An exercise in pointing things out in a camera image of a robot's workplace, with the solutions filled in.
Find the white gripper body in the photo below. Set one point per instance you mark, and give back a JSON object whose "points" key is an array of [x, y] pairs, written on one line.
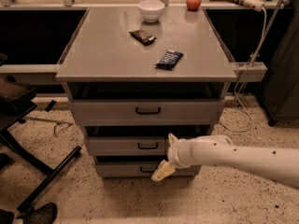
{"points": [[176, 154]]}

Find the grey drawer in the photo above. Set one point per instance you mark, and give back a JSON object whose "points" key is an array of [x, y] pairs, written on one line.
{"points": [[127, 146], [145, 112], [141, 169]]}

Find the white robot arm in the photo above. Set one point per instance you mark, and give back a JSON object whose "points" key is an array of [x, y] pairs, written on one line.
{"points": [[280, 165]]}

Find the grey bottom drawer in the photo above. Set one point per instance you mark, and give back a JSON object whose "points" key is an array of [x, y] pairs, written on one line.
{"points": [[141, 169]]}

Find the grey drawer cabinet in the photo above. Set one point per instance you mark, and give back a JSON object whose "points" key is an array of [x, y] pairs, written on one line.
{"points": [[105, 62]]}

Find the grey top drawer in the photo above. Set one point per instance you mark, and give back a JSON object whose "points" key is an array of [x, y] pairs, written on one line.
{"points": [[145, 112]]}

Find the blue snack packet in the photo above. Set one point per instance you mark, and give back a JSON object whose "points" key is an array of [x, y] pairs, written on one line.
{"points": [[169, 60]]}

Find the dark brown snack packet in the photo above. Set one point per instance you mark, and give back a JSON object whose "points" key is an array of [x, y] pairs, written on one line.
{"points": [[143, 37]]}

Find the dark cabinet at right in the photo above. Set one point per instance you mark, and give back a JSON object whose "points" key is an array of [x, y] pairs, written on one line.
{"points": [[279, 90]]}

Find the white bowl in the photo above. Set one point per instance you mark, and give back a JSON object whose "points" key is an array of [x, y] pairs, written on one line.
{"points": [[151, 10]]}

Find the red apple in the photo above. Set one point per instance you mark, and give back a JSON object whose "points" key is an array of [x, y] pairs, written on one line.
{"points": [[193, 5]]}

